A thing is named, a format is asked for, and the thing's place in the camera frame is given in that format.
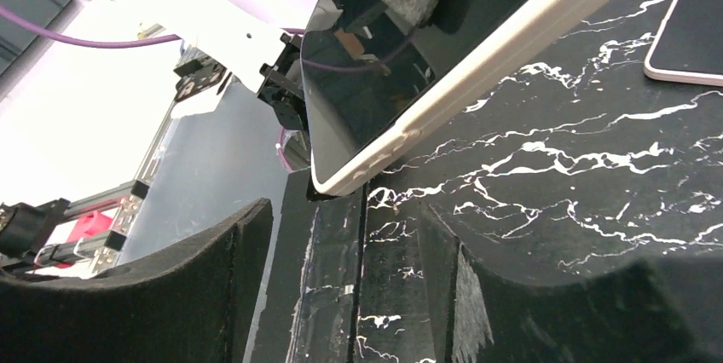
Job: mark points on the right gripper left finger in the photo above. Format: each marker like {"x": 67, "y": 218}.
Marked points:
{"x": 193, "y": 301}

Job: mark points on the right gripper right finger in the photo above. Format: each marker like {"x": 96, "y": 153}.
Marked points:
{"x": 488, "y": 303}

